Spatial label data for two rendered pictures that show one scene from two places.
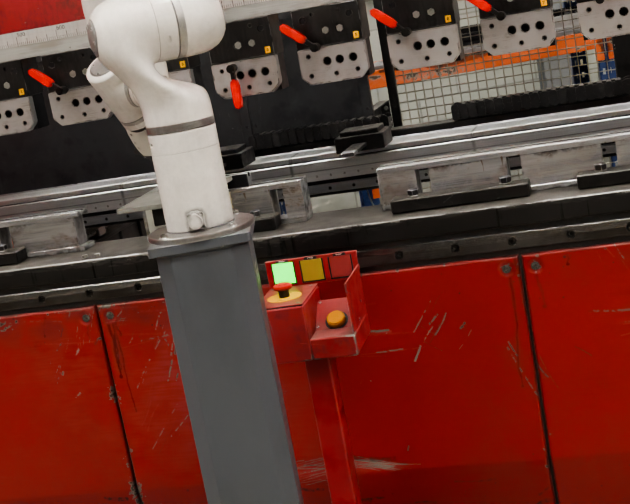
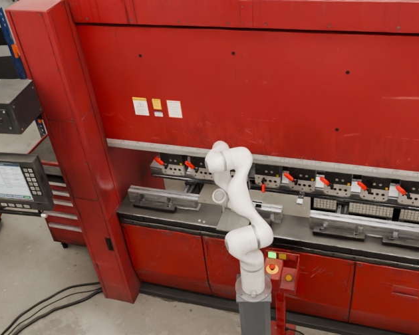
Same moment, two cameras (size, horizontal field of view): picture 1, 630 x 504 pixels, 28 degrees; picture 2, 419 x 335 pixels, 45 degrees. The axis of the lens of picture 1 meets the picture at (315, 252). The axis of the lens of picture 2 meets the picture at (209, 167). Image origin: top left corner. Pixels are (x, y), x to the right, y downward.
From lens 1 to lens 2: 1.80 m
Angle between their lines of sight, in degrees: 26
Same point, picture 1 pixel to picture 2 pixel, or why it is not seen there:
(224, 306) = (258, 314)
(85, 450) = (192, 268)
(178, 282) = (245, 308)
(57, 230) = (188, 203)
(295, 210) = (277, 219)
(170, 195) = (245, 284)
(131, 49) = (241, 254)
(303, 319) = (278, 283)
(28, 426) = (173, 258)
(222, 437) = not seen: outside the picture
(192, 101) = (258, 264)
